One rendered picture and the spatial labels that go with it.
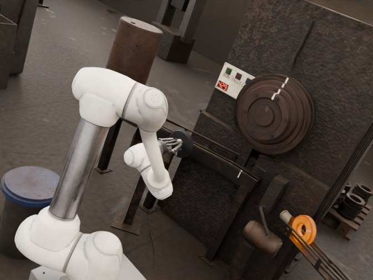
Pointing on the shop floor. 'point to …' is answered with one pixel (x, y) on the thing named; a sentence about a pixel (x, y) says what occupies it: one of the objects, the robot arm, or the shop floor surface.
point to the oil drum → (134, 49)
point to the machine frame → (194, 190)
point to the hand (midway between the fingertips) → (181, 141)
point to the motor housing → (267, 246)
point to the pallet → (349, 209)
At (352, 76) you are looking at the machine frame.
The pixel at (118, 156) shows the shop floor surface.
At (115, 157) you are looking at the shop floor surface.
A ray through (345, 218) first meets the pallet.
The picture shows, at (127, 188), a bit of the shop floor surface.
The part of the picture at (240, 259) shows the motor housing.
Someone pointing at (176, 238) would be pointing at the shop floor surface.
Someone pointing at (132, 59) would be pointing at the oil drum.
